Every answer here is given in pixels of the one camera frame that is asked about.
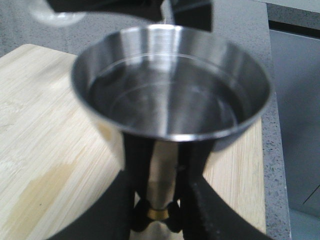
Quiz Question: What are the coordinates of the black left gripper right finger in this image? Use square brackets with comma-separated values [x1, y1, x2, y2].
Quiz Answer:
[182, 177, 270, 240]

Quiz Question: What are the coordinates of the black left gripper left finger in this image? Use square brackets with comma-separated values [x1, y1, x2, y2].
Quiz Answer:
[53, 170, 135, 240]

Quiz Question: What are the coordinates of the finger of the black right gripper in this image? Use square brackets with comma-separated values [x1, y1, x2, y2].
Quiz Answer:
[172, 0, 213, 32]
[47, 0, 163, 22]

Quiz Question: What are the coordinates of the steel double jigger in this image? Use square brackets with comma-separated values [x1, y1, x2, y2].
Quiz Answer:
[71, 24, 273, 240]

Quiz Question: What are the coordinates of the clear glass beaker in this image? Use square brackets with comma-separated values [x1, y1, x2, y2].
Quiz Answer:
[26, 0, 86, 28]

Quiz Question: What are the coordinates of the wooden cutting board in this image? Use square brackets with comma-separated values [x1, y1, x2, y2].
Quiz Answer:
[0, 44, 266, 240]

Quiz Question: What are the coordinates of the grey cabinet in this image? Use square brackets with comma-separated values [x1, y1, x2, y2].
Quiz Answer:
[266, 0, 320, 240]

